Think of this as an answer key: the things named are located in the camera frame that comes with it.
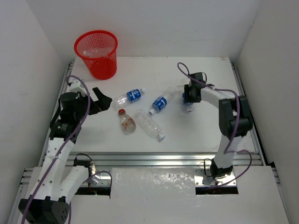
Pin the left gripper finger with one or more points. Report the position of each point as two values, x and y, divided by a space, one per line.
99 94
104 104

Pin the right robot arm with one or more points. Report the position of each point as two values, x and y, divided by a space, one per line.
235 119

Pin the aluminium side rail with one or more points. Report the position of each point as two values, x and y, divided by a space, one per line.
245 110
67 73

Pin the clear bottle white cap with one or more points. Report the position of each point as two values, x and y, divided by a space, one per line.
97 52

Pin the red cap crushed bottle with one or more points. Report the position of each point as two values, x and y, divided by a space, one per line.
127 123

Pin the right aluminium side rail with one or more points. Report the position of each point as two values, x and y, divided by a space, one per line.
245 110

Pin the left aluminium side rail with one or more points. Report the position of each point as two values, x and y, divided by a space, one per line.
67 73

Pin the blue label bottle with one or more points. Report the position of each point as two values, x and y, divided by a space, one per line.
187 106
128 98
163 100

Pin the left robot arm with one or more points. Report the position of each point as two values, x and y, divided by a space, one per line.
50 200

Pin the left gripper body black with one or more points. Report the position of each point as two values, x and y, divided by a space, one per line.
94 106

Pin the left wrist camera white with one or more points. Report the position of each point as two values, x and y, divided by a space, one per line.
76 86

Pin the aluminium front rail frame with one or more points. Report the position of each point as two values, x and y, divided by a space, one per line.
113 160

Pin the red mesh waste bin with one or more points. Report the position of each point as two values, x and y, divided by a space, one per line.
101 68

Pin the clear bottle blue cap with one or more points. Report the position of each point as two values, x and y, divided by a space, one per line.
148 125

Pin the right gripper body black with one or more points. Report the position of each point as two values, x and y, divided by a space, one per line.
188 94

